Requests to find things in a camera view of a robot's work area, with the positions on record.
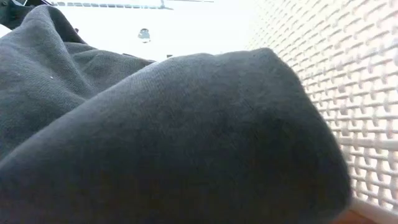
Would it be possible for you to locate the large black garment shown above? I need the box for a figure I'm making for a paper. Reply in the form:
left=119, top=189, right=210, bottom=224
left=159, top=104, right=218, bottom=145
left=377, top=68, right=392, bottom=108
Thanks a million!
left=0, top=4, right=354, bottom=224

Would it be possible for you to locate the small hanging ceiling fixture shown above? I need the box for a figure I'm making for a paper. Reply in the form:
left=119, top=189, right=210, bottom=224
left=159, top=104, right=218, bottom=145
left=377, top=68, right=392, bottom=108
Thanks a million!
left=137, top=27, right=152, bottom=44

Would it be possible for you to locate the grey overhead truss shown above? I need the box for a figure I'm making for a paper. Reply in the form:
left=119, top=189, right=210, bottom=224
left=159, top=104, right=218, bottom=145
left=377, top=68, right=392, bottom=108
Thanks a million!
left=51, top=0, right=215, bottom=11

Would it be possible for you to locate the white lattice plastic bin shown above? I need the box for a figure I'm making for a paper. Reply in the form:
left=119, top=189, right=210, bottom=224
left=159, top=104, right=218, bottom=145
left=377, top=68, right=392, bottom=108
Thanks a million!
left=245, top=0, right=398, bottom=224

